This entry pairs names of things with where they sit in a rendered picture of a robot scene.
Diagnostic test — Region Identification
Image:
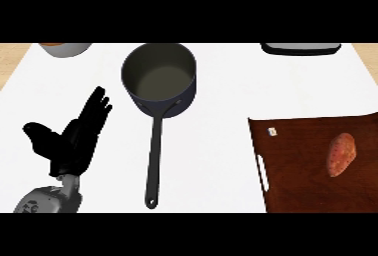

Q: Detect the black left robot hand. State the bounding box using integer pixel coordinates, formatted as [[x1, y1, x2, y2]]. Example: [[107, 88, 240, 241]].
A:
[[20, 86, 113, 178]]

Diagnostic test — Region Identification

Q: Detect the dark brown wooden tray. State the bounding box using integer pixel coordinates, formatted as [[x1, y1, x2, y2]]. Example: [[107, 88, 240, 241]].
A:
[[246, 112, 378, 214]]

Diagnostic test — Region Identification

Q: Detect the orange sweet potato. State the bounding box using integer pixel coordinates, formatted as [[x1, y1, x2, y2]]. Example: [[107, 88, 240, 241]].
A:
[[326, 132, 357, 178]]

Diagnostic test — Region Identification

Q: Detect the grey bowl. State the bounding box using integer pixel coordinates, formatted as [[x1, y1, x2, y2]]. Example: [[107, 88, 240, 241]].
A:
[[38, 42, 93, 59]]

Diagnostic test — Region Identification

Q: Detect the black and grey appliance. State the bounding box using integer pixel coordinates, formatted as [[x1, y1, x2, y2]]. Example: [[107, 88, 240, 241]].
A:
[[259, 42, 342, 57]]

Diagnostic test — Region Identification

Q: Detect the dark blue long-handled pot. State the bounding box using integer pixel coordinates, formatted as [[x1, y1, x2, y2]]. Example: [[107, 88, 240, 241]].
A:
[[119, 42, 197, 210]]

